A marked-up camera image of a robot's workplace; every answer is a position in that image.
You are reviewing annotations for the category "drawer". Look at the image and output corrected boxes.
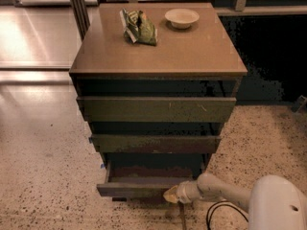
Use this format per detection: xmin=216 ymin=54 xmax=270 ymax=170
xmin=97 ymin=161 xmax=204 ymax=198
xmin=77 ymin=97 xmax=236 ymax=123
xmin=91 ymin=134 xmax=221 ymax=154

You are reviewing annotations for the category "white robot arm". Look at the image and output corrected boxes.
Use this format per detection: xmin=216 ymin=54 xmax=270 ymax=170
xmin=163 ymin=172 xmax=307 ymax=230

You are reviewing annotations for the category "brown drawer cabinet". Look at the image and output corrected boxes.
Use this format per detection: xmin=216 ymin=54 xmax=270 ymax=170
xmin=68 ymin=2 xmax=248 ymax=171

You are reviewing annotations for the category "green crumpled chip bag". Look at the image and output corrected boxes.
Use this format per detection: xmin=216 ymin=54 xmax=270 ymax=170
xmin=120 ymin=9 xmax=157 ymax=46

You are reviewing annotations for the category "white bowl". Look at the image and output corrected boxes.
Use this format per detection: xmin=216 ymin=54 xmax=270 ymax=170
xmin=165 ymin=9 xmax=200 ymax=30

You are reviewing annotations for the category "black cable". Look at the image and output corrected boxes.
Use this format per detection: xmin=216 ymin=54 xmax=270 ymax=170
xmin=205 ymin=200 xmax=249 ymax=230

